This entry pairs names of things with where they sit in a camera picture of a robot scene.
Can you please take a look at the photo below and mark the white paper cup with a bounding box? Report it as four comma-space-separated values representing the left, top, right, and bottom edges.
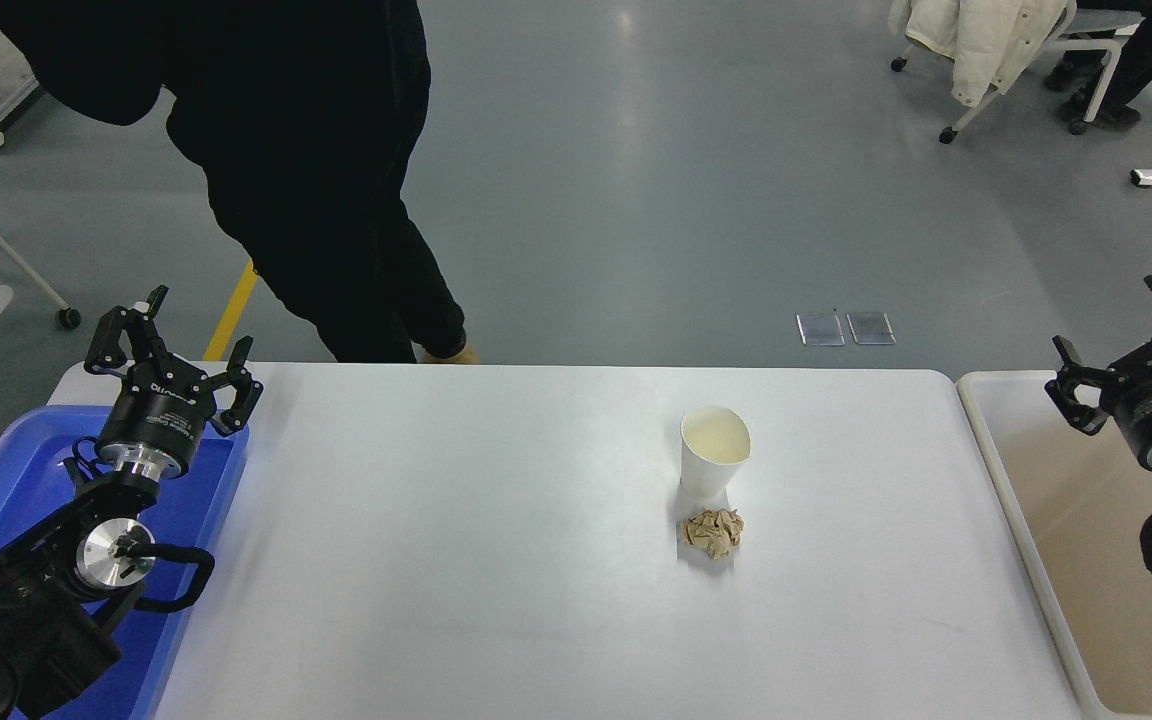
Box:
680, 405, 752, 501

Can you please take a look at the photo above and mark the tan paper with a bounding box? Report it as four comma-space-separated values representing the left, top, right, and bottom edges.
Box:
678, 507, 745, 561

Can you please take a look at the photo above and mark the white wheeled chair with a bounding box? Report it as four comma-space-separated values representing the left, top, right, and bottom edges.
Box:
890, 0, 1143, 144

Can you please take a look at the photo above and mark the seated person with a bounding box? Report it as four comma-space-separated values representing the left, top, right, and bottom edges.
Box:
1043, 0, 1152, 136

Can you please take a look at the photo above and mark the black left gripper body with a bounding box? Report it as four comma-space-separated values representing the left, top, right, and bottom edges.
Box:
95, 359, 218, 468

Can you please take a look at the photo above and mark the metal floor plate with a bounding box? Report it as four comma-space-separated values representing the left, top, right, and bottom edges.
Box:
847, 311, 897, 346
797, 313, 846, 347

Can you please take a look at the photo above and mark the large pale plastic bin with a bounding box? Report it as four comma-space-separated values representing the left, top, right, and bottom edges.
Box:
956, 370, 1152, 720

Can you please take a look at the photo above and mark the cream coat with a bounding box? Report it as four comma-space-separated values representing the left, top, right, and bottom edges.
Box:
887, 0, 1077, 109

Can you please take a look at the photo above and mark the standing person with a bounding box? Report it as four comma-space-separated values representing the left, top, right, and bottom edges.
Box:
0, 0, 483, 366

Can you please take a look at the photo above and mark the grey wheeled chair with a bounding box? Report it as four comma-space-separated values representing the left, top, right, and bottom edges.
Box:
0, 185, 83, 332

